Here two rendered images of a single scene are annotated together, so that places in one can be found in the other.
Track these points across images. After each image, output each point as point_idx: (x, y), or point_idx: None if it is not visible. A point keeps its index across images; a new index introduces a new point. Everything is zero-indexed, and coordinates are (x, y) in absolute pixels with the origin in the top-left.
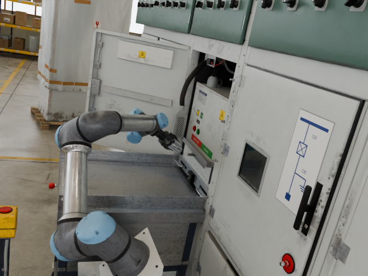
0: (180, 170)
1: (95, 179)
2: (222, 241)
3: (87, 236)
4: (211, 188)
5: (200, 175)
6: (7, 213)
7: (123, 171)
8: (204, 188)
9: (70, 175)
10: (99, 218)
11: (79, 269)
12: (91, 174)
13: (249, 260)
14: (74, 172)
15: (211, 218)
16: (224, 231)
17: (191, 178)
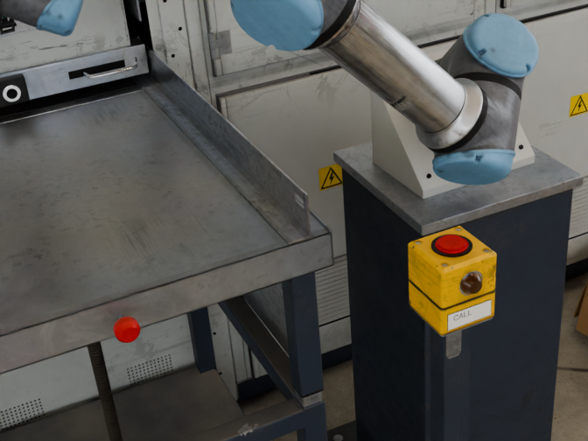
0: None
1: (66, 241)
2: (290, 54)
3: (537, 46)
4: (164, 17)
5: (42, 57)
6: (461, 236)
7: None
8: (99, 59)
9: (405, 39)
10: (501, 21)
11: (444, 217)
12: (27, 257)
13: (379, 3)
14: (397, 29)
15: (223, 58)
16: None
17: (26, 86)
